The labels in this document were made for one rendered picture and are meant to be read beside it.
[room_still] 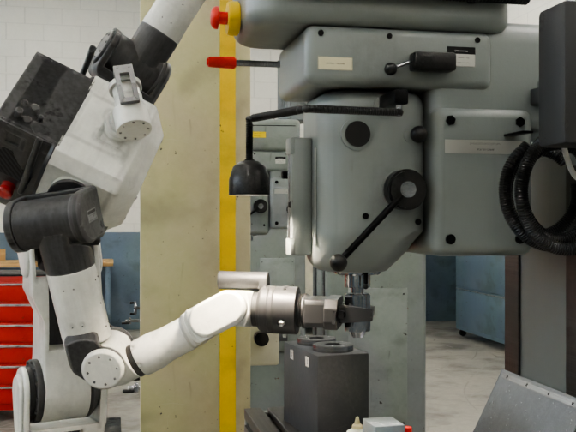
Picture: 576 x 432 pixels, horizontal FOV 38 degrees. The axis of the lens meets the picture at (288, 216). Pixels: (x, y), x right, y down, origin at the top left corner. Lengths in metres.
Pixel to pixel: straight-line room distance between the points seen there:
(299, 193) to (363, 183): 0.12
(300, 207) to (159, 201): 1.75
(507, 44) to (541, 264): 0.43
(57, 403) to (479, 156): 1.07
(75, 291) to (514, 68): 0.88
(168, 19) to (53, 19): 8.95
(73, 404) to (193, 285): 1.33
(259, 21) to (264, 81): 9.35
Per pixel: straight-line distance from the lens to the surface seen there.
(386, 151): 1.45
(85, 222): 1.53
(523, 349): 1.77
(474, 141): 1.49
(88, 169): 1.61
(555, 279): 1.65
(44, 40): 10.71
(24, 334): 6.02
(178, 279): 3.21
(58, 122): 1.66
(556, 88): 1.31
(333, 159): 1.44
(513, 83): 1.55
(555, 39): 1.32
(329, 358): 1.80
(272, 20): 1.42
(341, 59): 1.43
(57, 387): 1.96
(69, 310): 1.58
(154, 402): 3.27
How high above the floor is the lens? 1.41
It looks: level
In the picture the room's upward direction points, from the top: straight up
